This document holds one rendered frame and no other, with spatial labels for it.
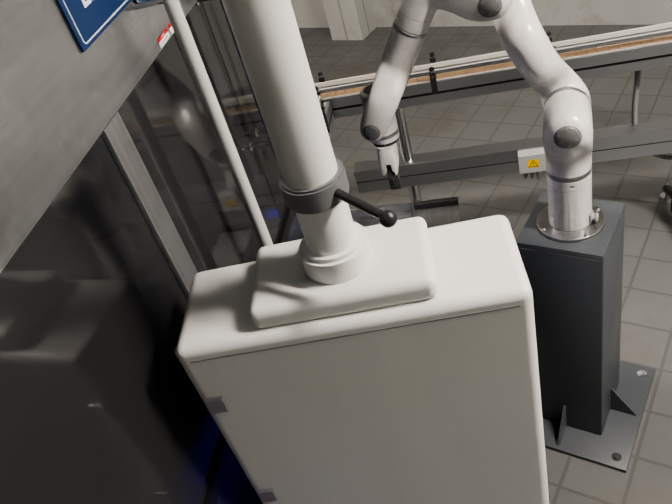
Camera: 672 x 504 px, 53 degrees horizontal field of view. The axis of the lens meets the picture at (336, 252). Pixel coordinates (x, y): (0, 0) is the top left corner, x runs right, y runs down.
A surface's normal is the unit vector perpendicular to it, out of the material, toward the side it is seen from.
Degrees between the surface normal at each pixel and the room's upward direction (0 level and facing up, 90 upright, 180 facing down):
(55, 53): 90
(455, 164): 90
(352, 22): 90
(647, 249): 0
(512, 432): 90
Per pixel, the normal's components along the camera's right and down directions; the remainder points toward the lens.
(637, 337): -0.24, -0.75
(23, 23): 0.96, -0.11
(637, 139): -0.11, 0.65
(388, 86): 0.04, -0.04
